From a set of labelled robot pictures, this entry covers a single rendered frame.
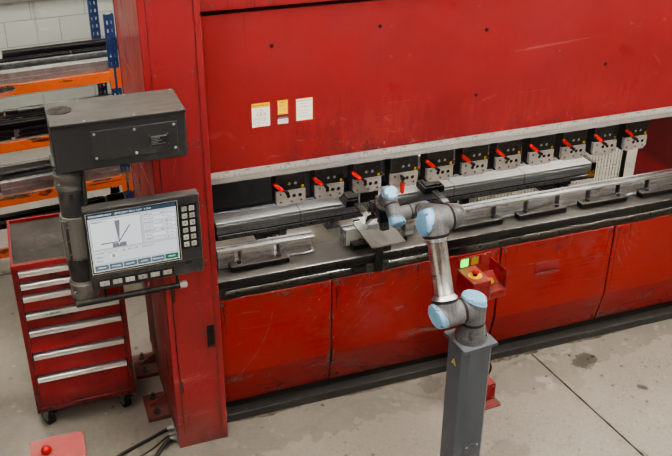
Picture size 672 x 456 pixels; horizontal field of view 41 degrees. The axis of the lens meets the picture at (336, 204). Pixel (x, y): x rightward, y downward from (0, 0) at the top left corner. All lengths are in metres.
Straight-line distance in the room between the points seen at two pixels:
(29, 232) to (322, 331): 1.57
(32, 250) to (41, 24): 3.84
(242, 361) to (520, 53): 2.09
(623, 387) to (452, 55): 2.13
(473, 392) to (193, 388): 1.36
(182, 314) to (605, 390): 2.40
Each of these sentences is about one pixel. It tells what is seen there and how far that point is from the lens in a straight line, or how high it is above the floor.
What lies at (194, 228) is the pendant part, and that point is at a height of 1.45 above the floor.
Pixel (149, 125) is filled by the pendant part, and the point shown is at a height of 1.90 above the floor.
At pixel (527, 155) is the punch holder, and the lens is 4.85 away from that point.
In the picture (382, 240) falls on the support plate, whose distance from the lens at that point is 4.39.
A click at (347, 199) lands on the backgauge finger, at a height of 1.03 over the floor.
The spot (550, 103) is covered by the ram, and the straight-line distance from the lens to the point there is 4.78.
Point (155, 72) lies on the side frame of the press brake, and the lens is 3.71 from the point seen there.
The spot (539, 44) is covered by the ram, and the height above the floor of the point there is 1.85.
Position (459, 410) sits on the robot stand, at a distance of 4.29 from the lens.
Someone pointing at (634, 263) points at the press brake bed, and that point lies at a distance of 5.50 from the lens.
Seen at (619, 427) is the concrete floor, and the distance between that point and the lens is 5.03.
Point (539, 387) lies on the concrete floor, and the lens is 5.17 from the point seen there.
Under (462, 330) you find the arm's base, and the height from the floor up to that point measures 0.84.
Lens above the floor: 3.17
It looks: 27 degrees down
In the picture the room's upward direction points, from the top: straight up
